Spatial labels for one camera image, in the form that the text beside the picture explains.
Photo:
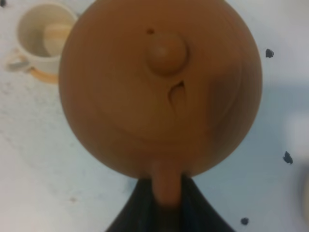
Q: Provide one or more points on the far white teacup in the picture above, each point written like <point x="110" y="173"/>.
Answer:
<point x="41" y="34"/>

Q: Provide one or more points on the brown clay teapot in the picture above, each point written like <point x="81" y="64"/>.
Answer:
<point x="160" y="88"/>

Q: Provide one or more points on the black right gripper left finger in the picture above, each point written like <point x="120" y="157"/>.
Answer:
<point x="139" y="213"/>

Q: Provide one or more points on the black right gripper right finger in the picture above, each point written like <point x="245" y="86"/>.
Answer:
<point x="197" y="215"/>

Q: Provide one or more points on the far orange coaster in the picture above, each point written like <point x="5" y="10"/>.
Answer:
<point x="44" y="77"/>

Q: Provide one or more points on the beige teapot coaster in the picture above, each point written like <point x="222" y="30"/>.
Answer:
<point x="304" y="195"/>

